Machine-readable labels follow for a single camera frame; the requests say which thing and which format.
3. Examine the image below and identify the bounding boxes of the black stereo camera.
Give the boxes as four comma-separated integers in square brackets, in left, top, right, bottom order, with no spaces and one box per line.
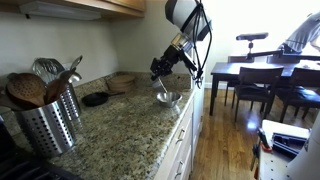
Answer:
[235,31,270,42]

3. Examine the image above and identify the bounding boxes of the steel ladle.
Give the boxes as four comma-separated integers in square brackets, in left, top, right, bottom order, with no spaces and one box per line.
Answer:
[68,72,83,84]

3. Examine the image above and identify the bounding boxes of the steel holder with metal utensils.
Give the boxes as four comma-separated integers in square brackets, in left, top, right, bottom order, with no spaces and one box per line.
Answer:
[59,83,83,122]

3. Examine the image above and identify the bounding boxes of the red handled black tool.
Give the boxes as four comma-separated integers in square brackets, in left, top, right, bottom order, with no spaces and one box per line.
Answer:
[250,128,274,180]

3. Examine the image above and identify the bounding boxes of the stainless steel gas range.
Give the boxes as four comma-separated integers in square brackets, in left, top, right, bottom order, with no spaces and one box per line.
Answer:
[0,119,84,180]

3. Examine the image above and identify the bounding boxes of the white robot cart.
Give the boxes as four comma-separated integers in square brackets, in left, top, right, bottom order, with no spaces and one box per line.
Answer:
[258,119,312,180]

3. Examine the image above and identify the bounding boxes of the small stainless steel bowl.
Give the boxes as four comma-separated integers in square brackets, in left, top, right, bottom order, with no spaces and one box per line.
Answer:
[155,91,184,109]
[151,77,169,95]

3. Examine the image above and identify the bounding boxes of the wooden spatula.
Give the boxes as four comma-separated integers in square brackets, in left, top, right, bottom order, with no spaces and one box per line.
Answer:
[44,66,78,105]

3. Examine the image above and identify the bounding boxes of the wooden base cabinet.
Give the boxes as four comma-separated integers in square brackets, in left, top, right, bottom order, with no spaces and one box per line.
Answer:
[153,87,198,180]

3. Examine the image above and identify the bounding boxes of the wooden slotted spoon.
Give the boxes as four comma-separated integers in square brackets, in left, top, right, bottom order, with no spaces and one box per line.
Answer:
[5,72,48,108]

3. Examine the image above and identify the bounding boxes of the person in grey shirt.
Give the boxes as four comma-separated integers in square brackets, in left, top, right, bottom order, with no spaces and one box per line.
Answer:
[277,10,320,56]

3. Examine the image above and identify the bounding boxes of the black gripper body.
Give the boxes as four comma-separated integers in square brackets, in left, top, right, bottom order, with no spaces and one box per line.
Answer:
[156,44,183,73]

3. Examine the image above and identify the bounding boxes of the under-cabinet light bar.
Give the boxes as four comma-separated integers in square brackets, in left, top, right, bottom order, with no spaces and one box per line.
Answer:
[19,0,103,22]

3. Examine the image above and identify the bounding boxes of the steel drawer handle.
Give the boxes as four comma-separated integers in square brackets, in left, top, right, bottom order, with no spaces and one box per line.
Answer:
[175,129,187,144]
[174,160,186,180]

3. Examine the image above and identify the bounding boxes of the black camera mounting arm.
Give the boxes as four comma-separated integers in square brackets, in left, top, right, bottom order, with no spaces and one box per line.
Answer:
[245,40,320,63]

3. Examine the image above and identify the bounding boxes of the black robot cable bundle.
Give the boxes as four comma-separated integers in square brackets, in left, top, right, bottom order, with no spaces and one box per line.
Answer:
[191,0,214,89]

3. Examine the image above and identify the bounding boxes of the purple blue tool case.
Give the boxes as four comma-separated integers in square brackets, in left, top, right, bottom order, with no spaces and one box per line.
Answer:
[271,132,308,160]

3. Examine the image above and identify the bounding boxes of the wrist-mounted camera box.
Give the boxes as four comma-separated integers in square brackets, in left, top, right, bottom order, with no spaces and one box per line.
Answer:
[179,49,199,73]

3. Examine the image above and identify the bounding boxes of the steel serving spoon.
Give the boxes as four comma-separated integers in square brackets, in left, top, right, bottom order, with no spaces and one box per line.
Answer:
[69,54,84,72]

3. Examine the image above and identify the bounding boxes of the dark wooden dining table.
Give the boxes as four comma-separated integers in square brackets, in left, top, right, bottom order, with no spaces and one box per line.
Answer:
[209,59,320,118]

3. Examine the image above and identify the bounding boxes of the white papers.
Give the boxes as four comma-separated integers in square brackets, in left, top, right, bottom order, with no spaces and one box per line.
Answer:
[300,59,320,71]

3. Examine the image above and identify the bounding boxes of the steel holder with wooden spoons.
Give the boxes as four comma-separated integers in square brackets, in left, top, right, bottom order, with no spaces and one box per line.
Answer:
[11,99,78,158]

